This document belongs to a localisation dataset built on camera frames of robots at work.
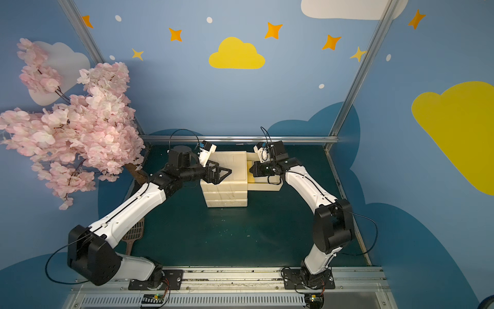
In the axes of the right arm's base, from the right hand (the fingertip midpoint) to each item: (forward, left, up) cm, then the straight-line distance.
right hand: (253, 168), depth 87 cm
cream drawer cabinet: (-11, +9, -3) cm, 14 cm away
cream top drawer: (-11, -8, +5) cm, 15 cm away
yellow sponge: (-6, +1, +1) cm, 6 cm away
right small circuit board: (-46, -27, -22) cm, 58 cm away
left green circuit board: (-50, +36, -21) cm, 66 cm away
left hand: (-6, +11, +9) cm, 16 cm away
